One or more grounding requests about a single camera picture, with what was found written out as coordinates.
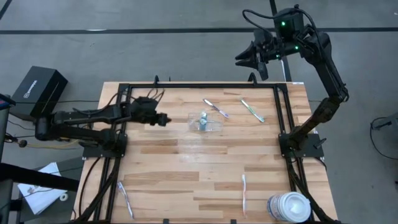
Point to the green toothbrush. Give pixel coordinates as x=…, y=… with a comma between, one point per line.
x=252, y=110

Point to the black round plug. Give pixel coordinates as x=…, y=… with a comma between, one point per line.
x=22, y=143

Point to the white round canister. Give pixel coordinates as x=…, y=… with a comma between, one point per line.
x=290, y=207

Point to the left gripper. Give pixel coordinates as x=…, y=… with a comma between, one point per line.
x=144, y=110

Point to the small white tape roll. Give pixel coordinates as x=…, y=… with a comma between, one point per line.
x=64, y=196

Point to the black cardboard box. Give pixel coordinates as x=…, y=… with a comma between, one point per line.
x=38, y=93

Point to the purple toothbrush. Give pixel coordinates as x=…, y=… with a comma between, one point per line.
x=216, y=109

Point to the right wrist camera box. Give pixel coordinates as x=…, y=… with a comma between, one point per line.
x=287, y=21

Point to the red toothbrush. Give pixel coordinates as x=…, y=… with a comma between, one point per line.
x=243, y=194

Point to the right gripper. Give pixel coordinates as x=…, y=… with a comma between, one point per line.
x=267, y=49

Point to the white paper sheets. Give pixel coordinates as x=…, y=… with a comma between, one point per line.
x=37, y=196

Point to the blue toothbrush in clear wrapper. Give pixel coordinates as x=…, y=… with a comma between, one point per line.
x=125, y=199

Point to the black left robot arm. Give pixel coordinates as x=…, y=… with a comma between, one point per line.
x=77, y=118

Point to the black metal table frame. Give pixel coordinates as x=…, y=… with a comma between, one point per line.
x=202, y=85

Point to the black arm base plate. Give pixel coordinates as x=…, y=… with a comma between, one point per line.
x=93, y=152
x=311, y=152

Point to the clear plastic container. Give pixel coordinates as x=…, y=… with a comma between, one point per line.
x=214, y=126

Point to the black padded bar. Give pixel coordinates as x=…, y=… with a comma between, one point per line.
x=37, y=177

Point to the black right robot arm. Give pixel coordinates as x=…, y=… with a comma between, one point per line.
x=326, y=71

